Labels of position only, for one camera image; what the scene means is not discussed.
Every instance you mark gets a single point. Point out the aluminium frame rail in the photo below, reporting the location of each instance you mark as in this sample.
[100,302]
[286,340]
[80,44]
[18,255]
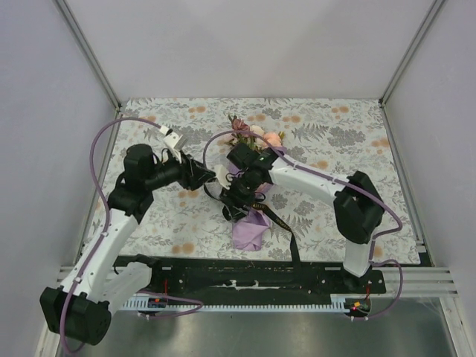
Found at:
[419,282]

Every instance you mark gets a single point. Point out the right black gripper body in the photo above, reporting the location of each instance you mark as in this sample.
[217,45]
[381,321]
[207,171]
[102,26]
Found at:
[242,189]

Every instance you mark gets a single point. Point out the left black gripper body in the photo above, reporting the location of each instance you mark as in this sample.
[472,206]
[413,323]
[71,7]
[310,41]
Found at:
[179,174]

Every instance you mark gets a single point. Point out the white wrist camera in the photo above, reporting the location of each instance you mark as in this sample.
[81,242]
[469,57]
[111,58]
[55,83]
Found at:
[173,140]
[223,176]

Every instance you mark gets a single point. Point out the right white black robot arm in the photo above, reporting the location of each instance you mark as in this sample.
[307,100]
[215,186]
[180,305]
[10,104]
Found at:
[354,199]

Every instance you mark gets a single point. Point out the floral patterned table mat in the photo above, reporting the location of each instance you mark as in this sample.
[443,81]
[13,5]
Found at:
[337,136]

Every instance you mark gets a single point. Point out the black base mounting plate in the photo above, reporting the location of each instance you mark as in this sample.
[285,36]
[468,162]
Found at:
[195,278]

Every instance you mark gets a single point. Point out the dark pink fake flower stem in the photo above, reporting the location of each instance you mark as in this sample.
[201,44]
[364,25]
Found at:
[242,134]

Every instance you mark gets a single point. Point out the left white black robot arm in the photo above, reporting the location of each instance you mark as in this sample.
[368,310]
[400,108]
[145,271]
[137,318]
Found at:
[83,305]

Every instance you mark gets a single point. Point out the cream rose fake flower stem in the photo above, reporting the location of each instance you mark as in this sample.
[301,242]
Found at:
[274,139]

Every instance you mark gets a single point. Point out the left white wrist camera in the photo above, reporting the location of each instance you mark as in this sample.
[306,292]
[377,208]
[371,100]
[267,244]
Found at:
[173,140]

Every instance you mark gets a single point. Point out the white slotted cable duct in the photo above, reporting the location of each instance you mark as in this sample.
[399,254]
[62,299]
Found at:
[145,303]

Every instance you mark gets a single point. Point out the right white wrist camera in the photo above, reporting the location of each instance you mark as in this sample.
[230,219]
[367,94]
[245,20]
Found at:
[223,176]

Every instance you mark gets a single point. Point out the black ribbon with gold text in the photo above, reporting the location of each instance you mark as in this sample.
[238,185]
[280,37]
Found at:
[282,227]

